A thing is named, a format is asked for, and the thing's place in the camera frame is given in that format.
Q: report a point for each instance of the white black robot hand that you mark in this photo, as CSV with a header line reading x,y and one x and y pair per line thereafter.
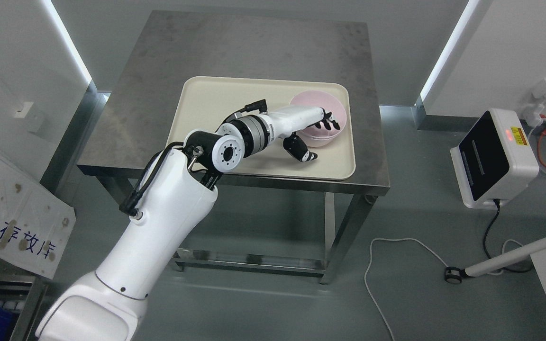
x,y
285,123

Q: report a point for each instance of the pink bowl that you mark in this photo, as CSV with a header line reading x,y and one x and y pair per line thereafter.
x,y
323,137
322,99

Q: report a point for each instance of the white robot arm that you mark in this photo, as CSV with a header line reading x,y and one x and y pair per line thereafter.
x,y
110,303

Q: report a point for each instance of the cream plastic tray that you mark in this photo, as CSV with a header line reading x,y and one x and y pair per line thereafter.
x,y
206,100

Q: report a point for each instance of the stainless steel table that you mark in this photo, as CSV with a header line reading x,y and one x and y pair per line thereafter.
x,y
174,46

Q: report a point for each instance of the white black box device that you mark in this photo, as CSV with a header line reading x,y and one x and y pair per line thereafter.
x,y
494,162

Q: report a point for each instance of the white wheeled stand leg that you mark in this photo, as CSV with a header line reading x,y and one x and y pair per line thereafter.
x,y
455,275

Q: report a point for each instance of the white labelled sign board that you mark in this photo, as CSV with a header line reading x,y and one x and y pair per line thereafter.
x,y
35,226

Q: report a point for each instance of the white wall socket right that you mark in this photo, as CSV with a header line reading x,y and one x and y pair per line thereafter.
x,y
533,110

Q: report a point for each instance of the white wall socket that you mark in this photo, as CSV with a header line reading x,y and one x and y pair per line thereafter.
x,y
25,111
533,110

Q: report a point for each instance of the white wall socket left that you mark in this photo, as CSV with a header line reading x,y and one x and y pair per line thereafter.
x,y
25,111

